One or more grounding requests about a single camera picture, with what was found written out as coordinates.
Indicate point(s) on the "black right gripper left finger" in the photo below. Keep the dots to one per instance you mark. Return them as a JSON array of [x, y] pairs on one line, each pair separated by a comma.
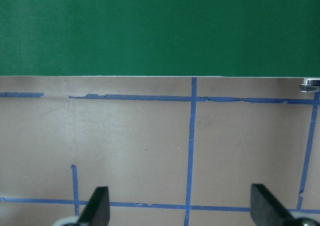
[[97, 210]]

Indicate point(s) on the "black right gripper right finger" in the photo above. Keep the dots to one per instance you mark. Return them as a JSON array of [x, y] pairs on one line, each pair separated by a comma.
[[266, 210]]

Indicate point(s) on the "green conveyor belt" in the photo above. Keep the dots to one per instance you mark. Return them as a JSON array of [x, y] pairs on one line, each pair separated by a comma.
[[217, 38]]

